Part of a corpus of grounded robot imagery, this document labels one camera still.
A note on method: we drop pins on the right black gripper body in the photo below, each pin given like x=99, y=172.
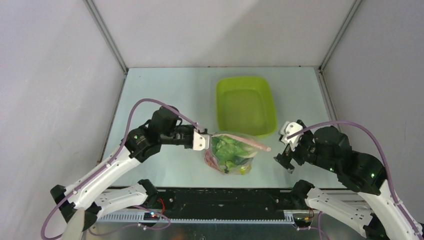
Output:
x=290, y=156

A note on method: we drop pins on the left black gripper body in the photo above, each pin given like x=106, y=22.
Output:
x=179, y=135

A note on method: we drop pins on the green lettuce head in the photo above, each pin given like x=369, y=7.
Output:
x=230, y=154

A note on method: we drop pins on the clear pink zip bag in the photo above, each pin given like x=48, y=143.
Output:
x=248, y=139

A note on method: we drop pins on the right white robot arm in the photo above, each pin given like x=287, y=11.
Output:
x=386, y=217

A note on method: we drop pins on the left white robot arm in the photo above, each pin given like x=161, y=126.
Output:
x=89, y=195

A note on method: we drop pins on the green plastic tray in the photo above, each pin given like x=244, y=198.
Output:
x=245, y=104

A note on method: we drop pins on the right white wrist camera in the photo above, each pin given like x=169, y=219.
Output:
x=290, y=134

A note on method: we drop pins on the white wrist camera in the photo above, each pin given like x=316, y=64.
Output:
x=201, y=139
x=290, y=134

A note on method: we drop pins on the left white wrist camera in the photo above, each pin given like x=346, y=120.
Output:
x=201, y=139

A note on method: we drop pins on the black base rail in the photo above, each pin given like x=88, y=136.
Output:
x=228, y=204

